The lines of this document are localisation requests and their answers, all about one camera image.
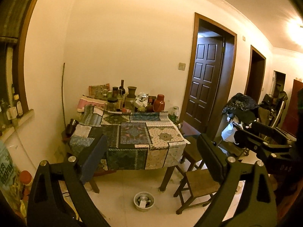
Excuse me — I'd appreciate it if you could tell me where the red thermos jug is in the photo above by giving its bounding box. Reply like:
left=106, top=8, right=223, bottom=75
left=153, top=94, right=165, bottom=112

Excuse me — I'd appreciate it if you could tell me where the clothes rack with garments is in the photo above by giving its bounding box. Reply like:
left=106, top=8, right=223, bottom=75
left=222, top=93, right=260, bottom=131

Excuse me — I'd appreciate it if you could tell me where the pink patterned box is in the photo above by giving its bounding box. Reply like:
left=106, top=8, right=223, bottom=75
left=77, top=95, right=107, bottom=112

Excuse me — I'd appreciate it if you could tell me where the thin stick against wall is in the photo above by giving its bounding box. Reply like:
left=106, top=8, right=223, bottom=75
left=61, top=62, right=66, bottom=129

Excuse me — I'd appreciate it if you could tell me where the patchwork patterned tablecloth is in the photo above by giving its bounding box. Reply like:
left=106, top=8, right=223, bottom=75
left=69, top=105, right=189, bottom=171

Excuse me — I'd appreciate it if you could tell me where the glass jar black lid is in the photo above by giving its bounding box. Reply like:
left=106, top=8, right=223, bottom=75
left=107, top=97, right=118, bottom=112

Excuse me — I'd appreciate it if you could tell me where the dark wooden door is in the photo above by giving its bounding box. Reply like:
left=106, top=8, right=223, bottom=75
left=184, top=36, right=223, bottom=133

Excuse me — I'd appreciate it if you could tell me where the dark wine bottle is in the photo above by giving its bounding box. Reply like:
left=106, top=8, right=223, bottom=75
left=119, top=79, right=126, bottom=96

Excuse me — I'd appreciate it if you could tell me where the clear glass jar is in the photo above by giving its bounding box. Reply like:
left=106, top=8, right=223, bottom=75
left=170, top=106, right=179, bottom=122

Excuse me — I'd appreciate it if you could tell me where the wall light switch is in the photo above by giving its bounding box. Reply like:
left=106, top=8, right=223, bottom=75
left=178, top=63, right=186, bottom=71

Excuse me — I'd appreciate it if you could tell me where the white plastic bag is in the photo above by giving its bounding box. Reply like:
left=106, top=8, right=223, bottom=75
left=221, top=122, right=237, bottom=143

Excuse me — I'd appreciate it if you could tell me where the brown ceramic vase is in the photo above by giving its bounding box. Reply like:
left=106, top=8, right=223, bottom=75
left=127, top=86, right=137, bottom=98

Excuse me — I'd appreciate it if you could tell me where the white plastic trash bin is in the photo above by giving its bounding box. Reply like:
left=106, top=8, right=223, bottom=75
left=133, top=192, right=155, bottom=212

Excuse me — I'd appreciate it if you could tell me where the white topped bottle on sill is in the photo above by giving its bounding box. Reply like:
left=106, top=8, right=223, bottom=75
left=14, top=94, right=24, bottom=118

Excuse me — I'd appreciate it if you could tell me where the small wooden stool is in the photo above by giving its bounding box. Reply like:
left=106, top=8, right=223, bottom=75
left=173, top=169, right=220, bottom=215

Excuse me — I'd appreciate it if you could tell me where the bamboo window blind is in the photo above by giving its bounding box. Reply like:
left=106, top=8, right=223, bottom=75
left=1, top=0, right=33, bottom=44

